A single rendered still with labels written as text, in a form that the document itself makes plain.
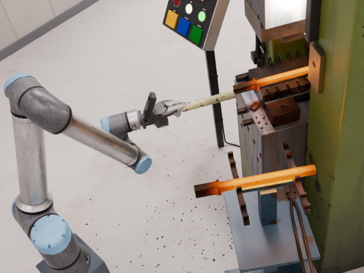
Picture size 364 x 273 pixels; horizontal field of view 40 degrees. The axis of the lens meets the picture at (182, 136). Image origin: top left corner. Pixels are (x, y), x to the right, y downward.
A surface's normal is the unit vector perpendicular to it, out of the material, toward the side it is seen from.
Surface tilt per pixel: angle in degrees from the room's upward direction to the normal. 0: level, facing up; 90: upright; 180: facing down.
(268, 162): 90
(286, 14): 90
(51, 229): 5
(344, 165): 90
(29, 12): 90
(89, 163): 0
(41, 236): 5
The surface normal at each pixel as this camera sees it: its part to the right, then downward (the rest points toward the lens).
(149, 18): -0.14, -0.67
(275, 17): 0.23, 0.70
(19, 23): 0.69, 0.46
